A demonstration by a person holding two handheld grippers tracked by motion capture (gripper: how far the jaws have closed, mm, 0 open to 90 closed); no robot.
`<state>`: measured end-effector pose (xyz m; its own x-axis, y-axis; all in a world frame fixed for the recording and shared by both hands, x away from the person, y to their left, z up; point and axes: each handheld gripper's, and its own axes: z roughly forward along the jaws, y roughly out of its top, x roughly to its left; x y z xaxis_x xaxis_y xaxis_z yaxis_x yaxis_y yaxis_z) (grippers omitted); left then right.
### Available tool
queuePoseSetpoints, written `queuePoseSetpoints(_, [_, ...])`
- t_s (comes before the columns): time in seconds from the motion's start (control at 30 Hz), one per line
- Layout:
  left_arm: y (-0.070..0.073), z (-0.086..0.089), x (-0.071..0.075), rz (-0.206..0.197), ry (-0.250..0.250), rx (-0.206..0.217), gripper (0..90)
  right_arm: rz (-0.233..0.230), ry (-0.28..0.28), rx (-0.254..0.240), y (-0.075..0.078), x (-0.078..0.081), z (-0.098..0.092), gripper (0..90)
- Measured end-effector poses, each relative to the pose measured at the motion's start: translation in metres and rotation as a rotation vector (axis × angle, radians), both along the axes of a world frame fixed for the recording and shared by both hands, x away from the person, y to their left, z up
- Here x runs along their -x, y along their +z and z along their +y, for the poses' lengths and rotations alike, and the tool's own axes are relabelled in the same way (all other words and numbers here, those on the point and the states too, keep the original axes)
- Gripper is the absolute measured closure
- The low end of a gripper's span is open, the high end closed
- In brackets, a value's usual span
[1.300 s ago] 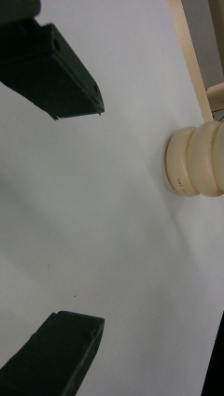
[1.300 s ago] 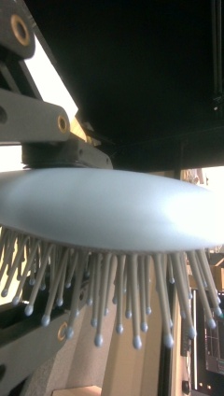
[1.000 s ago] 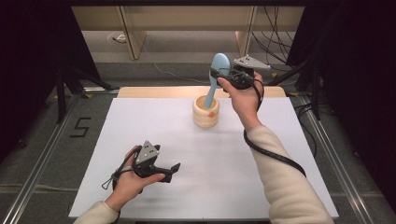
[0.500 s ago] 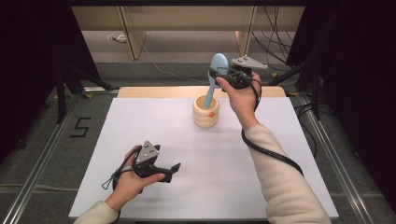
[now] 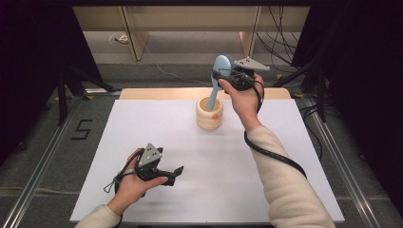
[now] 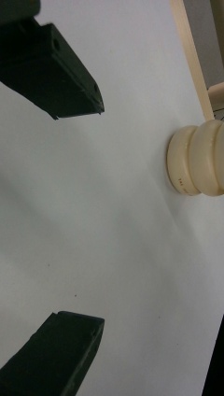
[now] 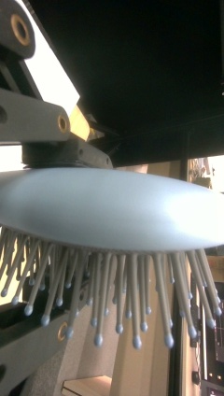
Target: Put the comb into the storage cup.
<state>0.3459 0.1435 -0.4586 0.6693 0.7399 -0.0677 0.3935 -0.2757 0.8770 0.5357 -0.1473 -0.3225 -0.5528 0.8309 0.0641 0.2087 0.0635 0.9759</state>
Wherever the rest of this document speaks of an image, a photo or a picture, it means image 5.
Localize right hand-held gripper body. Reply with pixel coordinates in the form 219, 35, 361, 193
227, 56, 271, 92

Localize left hand-held gripper black cable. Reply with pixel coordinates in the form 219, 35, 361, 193
103, 151, 146, 195

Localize black floor cable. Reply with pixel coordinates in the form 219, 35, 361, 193
299, 103, 325, 161

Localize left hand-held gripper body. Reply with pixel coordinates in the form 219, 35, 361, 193
135, 142, 169, 183

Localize white board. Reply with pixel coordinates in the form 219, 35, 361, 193
69, 99, 346, 224

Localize light wooden table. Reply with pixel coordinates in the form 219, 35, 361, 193
119, 87, 292, 101

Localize right hand-held gripper black cable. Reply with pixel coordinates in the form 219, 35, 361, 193
242, 79, 308, 180

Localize black curtain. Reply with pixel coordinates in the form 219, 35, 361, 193
290, 0, 403, 219
0, 0, 104, 165

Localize light blue rice paddle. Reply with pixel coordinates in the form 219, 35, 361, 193
205, 54, 233, 112

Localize black tripod stand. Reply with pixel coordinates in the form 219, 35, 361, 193
272, 61, 328, 124
56, 63, 122, 127

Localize person's right hand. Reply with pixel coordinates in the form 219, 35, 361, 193
218, 73, 265, 131

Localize light wooden desk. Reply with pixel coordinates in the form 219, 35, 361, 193
71, 5, 311, 62

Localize hand-held gripper black cable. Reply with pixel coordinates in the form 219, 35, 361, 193
103, 151, 146, 195
242, 79, 308, 180

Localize person's left hand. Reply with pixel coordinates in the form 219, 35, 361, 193
107, 147, 169, 217

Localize round floor outlet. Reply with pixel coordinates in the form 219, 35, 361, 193
108, 32, 130, 46

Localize aluminium floor rail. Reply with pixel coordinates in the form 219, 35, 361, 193
0, 94, 84, 228
297, 94, 383, 228

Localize bundle of black cables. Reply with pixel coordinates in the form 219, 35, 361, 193
256, 5, 301, 74

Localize pale floor cable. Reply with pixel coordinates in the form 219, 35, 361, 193
0, 185, 81, 196

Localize cream ribbed utensil holder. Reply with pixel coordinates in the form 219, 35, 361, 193
195, 97, 224, 131

